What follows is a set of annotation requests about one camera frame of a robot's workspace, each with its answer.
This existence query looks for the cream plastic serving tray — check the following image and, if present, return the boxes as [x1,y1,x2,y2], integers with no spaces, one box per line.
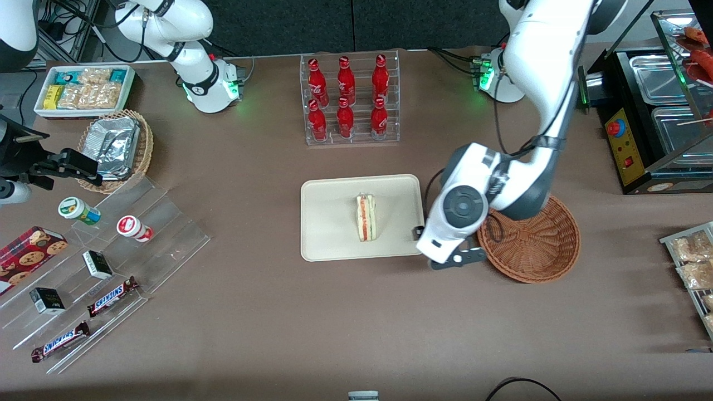
[300,174,427,262]

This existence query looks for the Snickers chocolate bar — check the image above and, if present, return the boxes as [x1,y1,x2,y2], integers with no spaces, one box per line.
[31,321,91,363]
[87,276,140,318]

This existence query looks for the black hot food case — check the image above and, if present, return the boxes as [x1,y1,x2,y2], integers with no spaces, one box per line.
[579,8,713,195]

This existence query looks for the red lid white cup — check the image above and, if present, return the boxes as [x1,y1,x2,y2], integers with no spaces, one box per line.
[116,215,154,243]

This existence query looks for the triangular sandwich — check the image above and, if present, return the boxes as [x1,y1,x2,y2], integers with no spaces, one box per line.
[355,193,379,243]

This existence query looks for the tan wicker basket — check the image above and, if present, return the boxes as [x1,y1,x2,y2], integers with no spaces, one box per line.
[77,109,155,194]

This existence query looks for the green lid white cup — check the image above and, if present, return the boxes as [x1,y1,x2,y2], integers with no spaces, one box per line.
[58,197,102,226]

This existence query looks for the steel food pan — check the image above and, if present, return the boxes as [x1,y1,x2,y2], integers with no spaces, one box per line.
[629,55,697,106]
[651,106,713,158]

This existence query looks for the grey tray of snack bags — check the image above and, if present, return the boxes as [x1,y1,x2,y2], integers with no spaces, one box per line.
[659,221,713,341]

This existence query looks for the red plaid cookie box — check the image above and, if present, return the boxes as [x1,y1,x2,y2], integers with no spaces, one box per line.
[0,226,69,296]

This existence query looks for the clear acrylic bottle rack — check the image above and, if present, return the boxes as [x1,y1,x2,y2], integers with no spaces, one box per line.
[300,49,402,146]

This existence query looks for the small black box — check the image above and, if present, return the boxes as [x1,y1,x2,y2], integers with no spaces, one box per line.
[82,250,114,280]
[29,287,66,315]

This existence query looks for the aluminium frame with cables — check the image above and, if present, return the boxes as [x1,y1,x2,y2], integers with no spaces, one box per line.
[36,0,115,63]

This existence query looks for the red cola bottle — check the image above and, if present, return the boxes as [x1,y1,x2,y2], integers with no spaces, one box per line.
[307,99,328,141]
[307,57,329,107]
[336,97,355,139]
[336,56,357,106]
[370,97,389,140]
[372,53,390,104]

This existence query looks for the black looped cable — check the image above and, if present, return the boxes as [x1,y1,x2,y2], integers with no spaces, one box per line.
[485,378,563,401]

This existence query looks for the red hot food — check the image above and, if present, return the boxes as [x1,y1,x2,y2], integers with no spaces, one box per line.
[682,25,713,84]

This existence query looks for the black base cable bundle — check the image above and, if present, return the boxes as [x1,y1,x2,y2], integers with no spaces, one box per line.
[428,47,480,76]

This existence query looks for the silver foil pack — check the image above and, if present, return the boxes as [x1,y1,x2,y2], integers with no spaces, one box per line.
[84,117,141,180]

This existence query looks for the brown round wicker basket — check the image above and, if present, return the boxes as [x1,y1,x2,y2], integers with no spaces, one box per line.
[477,195,581,285]

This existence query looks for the clear acrylic stepped stand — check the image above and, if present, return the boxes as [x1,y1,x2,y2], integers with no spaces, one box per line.
[0,177,211,375]

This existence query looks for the clear cracker bag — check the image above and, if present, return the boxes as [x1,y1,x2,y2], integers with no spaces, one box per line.
[79,68,112,86]
[58,84,122,110]

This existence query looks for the white rectangular snack bin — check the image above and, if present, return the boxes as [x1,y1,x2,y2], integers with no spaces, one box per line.
[33,64,136,119]

